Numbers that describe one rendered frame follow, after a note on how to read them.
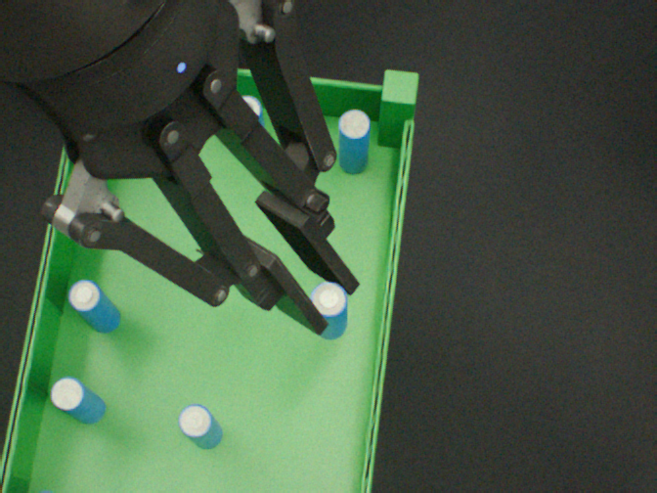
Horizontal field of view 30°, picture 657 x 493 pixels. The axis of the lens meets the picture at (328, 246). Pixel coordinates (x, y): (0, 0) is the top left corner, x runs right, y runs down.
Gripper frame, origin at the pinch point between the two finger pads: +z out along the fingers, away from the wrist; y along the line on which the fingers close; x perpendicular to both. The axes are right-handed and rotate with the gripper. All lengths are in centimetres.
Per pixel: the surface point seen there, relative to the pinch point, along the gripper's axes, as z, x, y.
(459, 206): 58, -29, -27
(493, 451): 65, -14, -8
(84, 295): 4.7, -13.1, 6.7
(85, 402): 7.1, -10.1, 11.2
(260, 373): 14.6, -7.3, 3.6
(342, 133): 7.1, -8.1, -9.5
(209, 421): 9.1, -4.3, 7.9
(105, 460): 12.9, -11.0, 13.2
